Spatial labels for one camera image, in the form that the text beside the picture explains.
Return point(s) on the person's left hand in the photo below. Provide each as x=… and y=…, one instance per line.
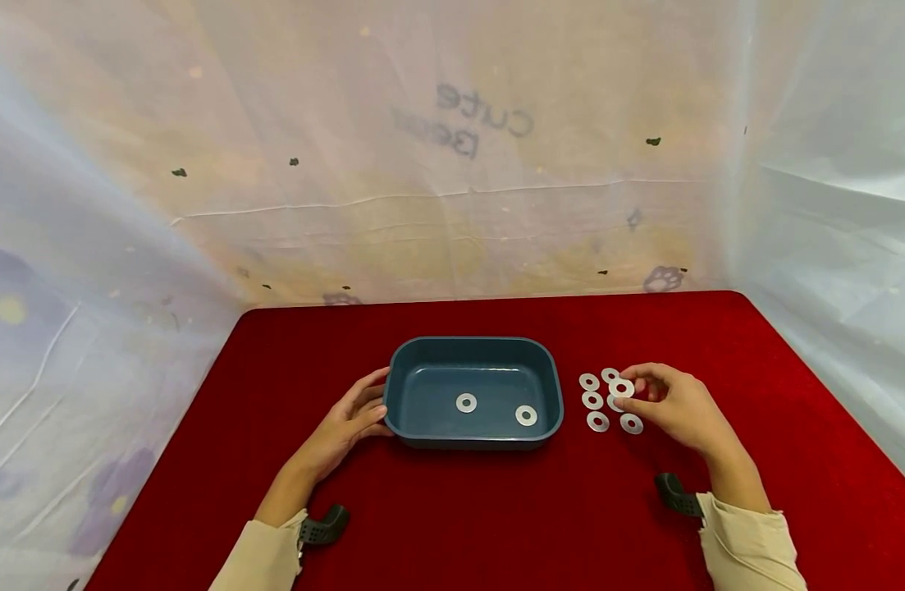
x=334, y=439

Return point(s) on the person's right hand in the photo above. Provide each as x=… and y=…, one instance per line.
x=685, y=414

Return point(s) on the person's left fingers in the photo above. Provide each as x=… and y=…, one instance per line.
x=367, y=394

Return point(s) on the person's right index finger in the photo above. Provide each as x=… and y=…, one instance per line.
x=648, y=371

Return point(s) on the person's right thumb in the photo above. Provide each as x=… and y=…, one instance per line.
x=637, y=404

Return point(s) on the person's right fingers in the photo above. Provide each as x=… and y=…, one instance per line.
x=648, y=390

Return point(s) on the person's left thumb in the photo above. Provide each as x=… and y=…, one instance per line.
x=377, y=429

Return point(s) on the silver metal washer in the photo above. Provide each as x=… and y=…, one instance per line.
x=614, y=388
x=520, y=416
x=461, y=403

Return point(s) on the blue plastic tray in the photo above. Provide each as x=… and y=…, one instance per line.
x=430, y=386

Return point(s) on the person's right forearm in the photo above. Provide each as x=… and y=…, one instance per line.
x=744, y=525

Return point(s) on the person's left forearm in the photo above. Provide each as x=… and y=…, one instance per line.
x=271, y=533

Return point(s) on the cluster of silver washers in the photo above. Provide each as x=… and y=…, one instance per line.
x=592, y=422

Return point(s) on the black wrist band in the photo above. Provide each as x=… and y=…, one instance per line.
x=325, y=525
x=677, y=495

